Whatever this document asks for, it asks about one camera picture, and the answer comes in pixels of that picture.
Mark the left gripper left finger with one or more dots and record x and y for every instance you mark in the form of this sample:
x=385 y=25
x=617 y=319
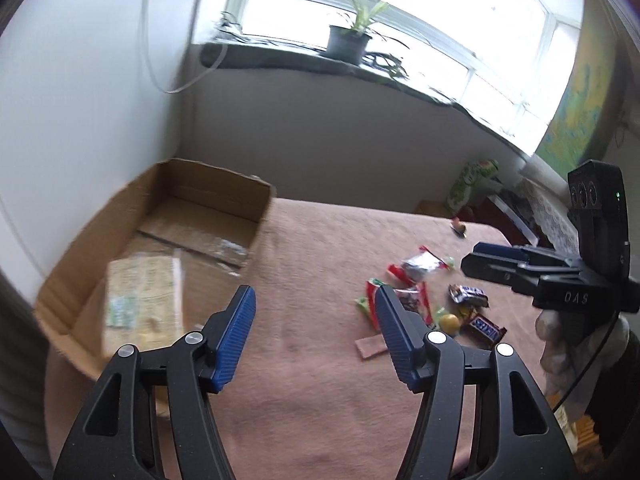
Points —
x=115 y=433

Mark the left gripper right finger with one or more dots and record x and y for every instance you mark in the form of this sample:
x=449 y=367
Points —
x=515 y=436

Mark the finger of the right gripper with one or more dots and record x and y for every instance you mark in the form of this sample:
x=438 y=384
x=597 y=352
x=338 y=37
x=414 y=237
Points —
x=502 y=269
x=500 y=250

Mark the Snickers bar brown wrapper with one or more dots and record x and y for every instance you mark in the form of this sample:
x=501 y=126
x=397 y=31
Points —
x=484 y=333

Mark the red clear nut snack packet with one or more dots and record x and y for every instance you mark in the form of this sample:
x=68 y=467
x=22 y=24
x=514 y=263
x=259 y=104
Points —
x=413 y=299

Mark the white gloved right hand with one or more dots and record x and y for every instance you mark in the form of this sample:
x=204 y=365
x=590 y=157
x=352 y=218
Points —
x=562 y=362

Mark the yellow flat candy packet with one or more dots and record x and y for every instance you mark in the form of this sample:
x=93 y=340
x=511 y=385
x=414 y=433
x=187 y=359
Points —
x=465 y=312

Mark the round brown candy on foil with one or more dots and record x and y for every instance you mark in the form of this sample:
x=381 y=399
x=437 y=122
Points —
x=458 y=227

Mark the green white carton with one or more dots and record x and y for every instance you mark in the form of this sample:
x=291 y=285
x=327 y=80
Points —
x=468 y=179

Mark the yellow ball candy green wrapper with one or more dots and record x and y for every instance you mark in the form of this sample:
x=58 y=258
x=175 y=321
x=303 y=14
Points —
x=447 y=322

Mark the chocolate cake clear packet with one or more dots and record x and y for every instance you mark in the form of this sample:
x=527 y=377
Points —
x=413 y=270

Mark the pale snack packet in box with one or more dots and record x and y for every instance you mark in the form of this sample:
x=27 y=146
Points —
x=143 y=302

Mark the small green candy packet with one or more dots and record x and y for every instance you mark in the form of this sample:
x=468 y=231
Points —
x=362 y=304

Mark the open cardboard box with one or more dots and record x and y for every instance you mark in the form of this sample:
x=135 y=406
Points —
x=211 y=216

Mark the potted green plant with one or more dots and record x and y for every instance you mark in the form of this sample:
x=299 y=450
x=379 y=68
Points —
x=348 y=44

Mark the black camera box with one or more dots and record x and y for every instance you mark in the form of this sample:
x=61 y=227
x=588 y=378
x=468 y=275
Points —
x=598 y=210

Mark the yellow green wall map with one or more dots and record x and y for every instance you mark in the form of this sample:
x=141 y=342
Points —
x=580 y=128

